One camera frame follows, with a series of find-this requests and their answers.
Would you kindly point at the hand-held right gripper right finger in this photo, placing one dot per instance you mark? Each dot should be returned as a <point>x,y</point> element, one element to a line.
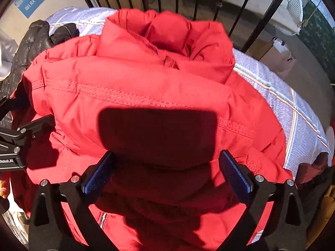
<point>235,175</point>

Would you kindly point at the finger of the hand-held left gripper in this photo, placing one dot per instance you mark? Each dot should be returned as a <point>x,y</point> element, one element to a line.
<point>5,107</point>
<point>36,126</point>

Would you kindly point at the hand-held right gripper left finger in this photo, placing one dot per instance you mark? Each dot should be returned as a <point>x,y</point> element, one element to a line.
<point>98,177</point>

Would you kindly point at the red puffer jacket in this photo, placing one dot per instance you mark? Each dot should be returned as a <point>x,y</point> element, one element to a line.
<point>157,96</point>

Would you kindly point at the person's left hand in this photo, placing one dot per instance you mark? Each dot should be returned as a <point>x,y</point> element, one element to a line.
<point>4,188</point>

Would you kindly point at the white cloth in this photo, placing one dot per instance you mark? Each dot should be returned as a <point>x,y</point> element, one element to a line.
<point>6,52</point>

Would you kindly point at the black quilted jacket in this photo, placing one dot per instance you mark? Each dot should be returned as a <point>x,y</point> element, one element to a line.
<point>28,52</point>

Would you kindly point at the dark red garment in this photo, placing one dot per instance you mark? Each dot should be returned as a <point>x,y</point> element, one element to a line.
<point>312,167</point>

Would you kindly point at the blue checked bedsheet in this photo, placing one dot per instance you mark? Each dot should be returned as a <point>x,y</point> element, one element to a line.
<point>293,109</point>

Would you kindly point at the tan puffer jacket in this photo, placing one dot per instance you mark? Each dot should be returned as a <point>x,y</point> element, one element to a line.
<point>323,214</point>

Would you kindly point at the cardboard box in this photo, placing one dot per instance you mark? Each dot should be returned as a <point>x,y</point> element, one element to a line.
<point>277,57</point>

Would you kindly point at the green floral cloth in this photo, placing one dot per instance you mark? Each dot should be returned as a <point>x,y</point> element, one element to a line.
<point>319,34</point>

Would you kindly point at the white quilted cushion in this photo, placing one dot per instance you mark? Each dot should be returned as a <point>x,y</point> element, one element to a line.
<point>290,7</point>

